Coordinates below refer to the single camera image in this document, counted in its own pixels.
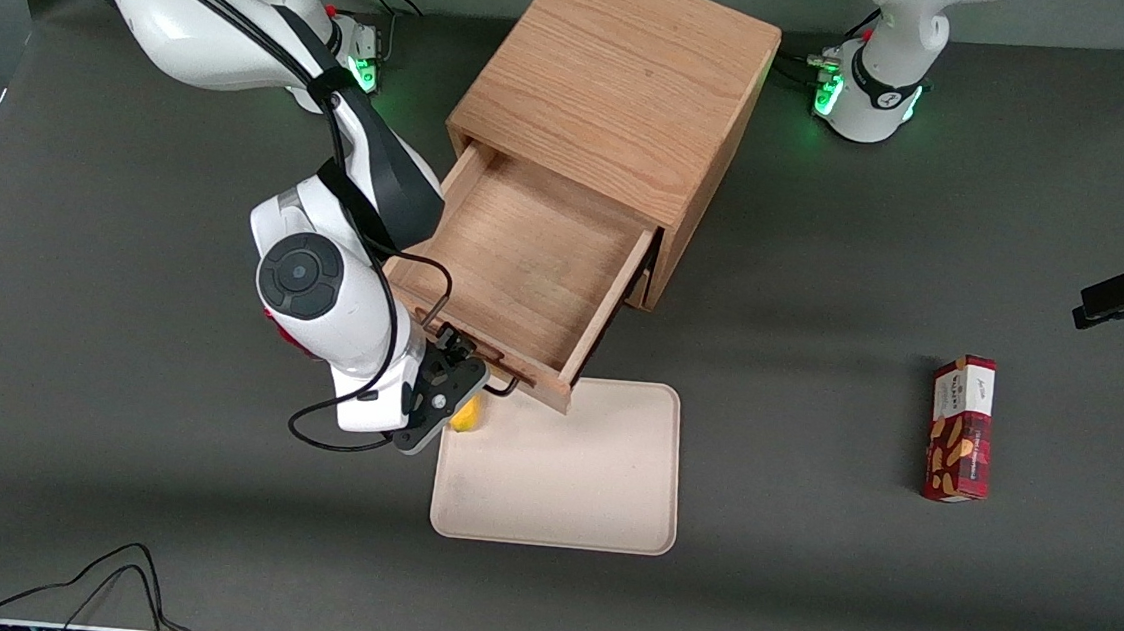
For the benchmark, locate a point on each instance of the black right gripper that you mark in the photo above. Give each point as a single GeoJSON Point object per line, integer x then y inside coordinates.
{"type": "Point", "coordinates": [457, 347]}

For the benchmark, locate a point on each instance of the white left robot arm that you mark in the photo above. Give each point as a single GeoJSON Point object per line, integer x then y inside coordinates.
{"type": "Point", "coordinates": [892, 71]}

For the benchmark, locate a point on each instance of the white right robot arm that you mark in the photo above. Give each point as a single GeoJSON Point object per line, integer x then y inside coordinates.
{"type": "Point", "coordinates": [322, 307]}

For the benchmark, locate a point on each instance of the wooden two-drawer cabinet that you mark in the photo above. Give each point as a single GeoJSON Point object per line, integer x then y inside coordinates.
{"type": "Point", "coordinates": [621, 69]}

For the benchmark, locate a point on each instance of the yellow lemon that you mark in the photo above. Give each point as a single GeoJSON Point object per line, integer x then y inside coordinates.
{"type": "Point", "coordinates": [469, 417]}

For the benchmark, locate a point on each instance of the red bottle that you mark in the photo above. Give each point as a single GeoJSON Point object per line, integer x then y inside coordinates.
{"type": "Point", "coordinates": [291, 339]}

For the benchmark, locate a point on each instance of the beige plastic tray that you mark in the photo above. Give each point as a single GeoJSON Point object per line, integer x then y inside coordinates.
{"type": "Point", "coordinates": [569, 477]}

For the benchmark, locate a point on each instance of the red cookie box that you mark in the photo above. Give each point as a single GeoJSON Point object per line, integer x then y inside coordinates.
{"type": "Point", "coordinates": [959, 437]}

